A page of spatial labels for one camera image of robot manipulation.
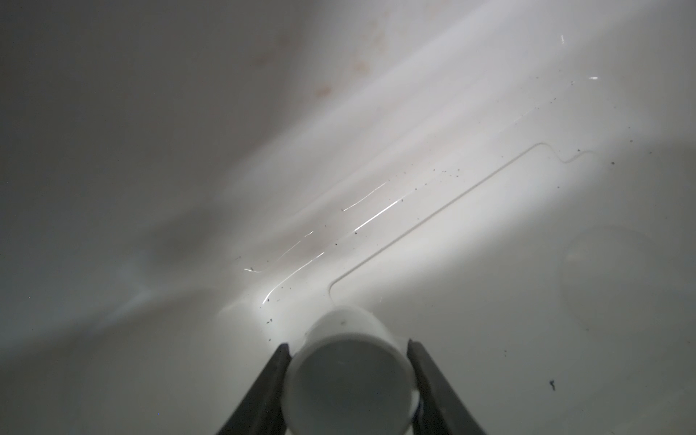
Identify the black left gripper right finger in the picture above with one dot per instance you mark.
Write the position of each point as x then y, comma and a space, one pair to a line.
440, 410

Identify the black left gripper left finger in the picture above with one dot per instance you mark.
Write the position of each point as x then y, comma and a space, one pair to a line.
259, 412

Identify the white plastic storage bin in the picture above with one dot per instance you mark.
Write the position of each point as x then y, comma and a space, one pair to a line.
185, 185

